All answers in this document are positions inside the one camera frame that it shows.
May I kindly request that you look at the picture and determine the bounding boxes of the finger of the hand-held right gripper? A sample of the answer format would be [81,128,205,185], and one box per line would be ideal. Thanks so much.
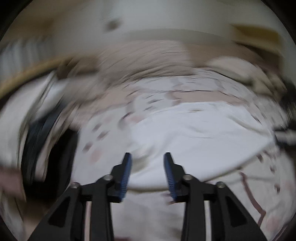
[273,128,296,148]

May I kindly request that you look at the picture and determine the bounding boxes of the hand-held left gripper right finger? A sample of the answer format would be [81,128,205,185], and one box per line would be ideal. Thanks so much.
[163,152,269,241]

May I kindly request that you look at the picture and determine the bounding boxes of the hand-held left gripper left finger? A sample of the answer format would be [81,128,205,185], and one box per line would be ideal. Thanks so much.
[28,152,133,241]

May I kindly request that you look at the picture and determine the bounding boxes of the white t-shirt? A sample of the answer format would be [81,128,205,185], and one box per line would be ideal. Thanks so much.
[126,101,277,194]

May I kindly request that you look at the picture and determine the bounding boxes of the stack of folded clothes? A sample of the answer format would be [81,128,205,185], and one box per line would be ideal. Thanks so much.
[0,73,80,203]

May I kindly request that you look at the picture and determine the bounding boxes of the bear printed bed sheet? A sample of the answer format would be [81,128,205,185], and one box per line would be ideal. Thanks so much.
[5,70,296,241]

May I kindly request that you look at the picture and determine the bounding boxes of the white fluffy pillow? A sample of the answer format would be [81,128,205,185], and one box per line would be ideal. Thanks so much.
[205,57,257,84]

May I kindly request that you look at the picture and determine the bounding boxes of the cream cabinet shelf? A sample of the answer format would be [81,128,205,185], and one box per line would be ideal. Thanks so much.
[230,23,284,56]

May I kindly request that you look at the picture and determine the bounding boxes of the large textured beige pillow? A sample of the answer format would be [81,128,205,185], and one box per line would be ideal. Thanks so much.
[98,40,193,78]

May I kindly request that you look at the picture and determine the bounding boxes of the wooden headboard shelf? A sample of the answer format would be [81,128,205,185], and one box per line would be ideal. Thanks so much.
[0,57,63,99]

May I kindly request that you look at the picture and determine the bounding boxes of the grey curtain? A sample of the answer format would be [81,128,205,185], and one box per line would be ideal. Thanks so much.
[0,38,49,70]

